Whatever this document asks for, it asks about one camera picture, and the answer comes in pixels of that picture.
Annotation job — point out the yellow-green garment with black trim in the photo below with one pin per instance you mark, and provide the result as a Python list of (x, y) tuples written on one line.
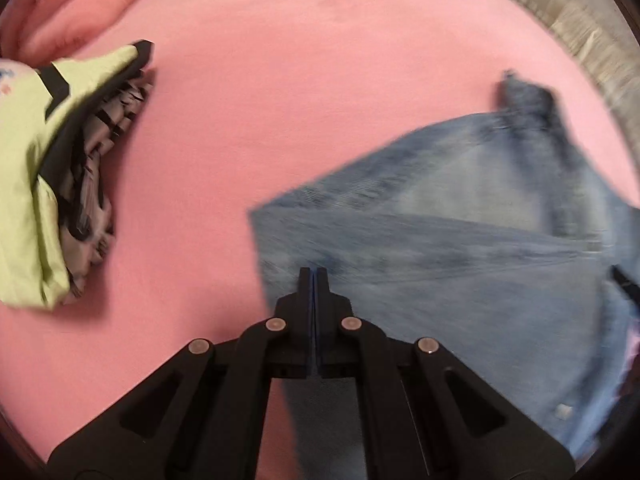
[(25, 170)]

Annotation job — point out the grey black patterned garment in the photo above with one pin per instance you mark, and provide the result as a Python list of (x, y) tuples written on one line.
[(92, 170)]

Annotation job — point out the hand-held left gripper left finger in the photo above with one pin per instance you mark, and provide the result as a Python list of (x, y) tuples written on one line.
[(306, 310)]

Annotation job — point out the blue denim jacket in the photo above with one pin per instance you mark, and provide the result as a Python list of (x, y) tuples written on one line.
[(450, 270)]

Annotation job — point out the pink bed sheet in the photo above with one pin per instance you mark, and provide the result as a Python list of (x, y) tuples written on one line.
[(300, 110)]

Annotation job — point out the pink pillow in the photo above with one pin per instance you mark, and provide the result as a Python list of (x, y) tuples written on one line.
[(70, 5)]

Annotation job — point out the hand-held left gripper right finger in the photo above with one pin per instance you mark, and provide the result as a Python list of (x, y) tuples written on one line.
[(322, 310)]

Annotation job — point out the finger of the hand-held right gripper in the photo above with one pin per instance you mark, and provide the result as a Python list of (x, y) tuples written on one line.
[(627, 285)]

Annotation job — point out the beige textured curtain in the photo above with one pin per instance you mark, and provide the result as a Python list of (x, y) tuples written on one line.
[(580, 25)]

